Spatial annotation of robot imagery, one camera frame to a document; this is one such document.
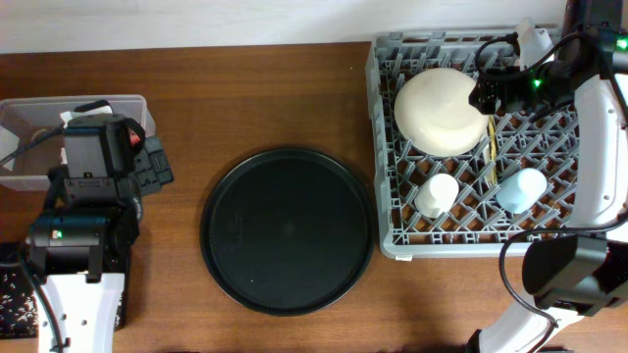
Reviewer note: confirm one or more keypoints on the white cup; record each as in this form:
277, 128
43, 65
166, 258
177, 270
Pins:
437, 195

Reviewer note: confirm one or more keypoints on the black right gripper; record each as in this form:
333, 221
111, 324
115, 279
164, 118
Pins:
505, 78

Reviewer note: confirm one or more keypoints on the yellow plastic knife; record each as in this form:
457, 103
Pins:
492, 175

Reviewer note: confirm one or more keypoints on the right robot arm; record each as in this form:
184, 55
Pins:
572, 272

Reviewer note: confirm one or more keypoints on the grey dishwasher rack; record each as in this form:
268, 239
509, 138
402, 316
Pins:
476, 225

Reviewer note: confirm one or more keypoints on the black rectangular waste tray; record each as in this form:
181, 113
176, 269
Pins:
8, 255

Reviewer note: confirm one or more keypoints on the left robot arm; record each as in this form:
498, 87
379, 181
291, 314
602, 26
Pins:
78, 251

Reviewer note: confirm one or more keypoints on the white label on bin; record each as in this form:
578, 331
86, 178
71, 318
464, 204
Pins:
9, 142

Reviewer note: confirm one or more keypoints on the red snack wrapper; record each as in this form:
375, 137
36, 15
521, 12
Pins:
135, 139

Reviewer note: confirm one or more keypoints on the round black tray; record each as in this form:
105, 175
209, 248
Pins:
288, 231

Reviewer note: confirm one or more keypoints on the pink bowl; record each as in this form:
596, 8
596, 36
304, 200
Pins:
534, 43

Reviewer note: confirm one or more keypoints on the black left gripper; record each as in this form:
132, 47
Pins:
157, 167

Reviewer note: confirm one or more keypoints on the light blue cup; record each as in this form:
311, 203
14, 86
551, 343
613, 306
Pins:
520, 191

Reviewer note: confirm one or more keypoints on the beige bowl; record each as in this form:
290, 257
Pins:
432, 110

